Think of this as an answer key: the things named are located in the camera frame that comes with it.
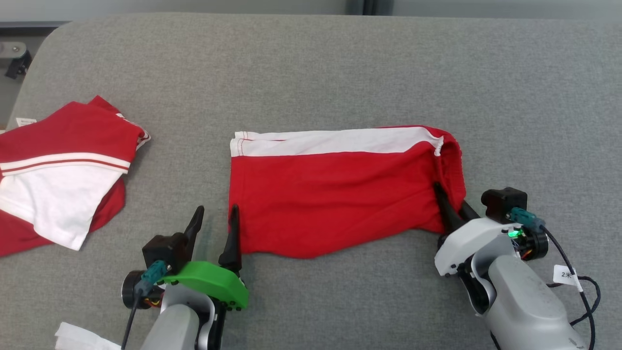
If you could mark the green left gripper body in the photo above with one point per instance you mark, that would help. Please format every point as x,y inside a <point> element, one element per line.
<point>214,282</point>

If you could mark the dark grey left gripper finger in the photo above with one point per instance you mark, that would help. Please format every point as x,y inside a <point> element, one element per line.
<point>194,228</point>
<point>233,243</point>

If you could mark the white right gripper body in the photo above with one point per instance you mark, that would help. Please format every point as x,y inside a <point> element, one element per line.
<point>469,243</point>

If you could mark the red shorts with white stripe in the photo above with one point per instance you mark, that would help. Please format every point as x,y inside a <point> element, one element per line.
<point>335,204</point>

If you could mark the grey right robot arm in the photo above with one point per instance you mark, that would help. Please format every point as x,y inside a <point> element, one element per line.
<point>525,301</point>

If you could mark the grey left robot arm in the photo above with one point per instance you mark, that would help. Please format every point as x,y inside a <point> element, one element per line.
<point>170,325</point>

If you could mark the black round right wrist motor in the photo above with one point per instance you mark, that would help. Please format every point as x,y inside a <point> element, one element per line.
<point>534,245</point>

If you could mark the black round wrist motor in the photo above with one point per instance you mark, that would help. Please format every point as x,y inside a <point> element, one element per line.
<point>534,245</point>
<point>130,291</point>

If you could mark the black round left wrist motor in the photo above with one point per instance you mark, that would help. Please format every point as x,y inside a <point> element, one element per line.
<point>130,291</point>

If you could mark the red and white shirt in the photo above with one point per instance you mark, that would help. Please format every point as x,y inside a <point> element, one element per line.
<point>63,180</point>

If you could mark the white crumpled cloth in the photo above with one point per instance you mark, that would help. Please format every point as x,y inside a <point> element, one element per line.
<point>80,338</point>

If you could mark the grey fabric sofa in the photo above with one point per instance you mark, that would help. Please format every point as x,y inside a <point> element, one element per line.
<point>340,73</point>

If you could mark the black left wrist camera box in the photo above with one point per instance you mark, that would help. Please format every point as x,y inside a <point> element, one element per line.
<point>163,250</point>

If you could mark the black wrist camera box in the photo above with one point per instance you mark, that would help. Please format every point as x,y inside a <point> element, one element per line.
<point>163,250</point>
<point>503,201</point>

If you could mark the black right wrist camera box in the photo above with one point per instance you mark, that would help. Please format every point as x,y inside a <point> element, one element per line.
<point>503,201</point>

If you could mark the grey metal bracket with bolt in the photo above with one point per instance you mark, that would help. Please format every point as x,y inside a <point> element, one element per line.
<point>14,56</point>

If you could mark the dark grey vertical post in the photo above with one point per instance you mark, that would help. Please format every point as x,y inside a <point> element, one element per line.
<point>369,7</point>

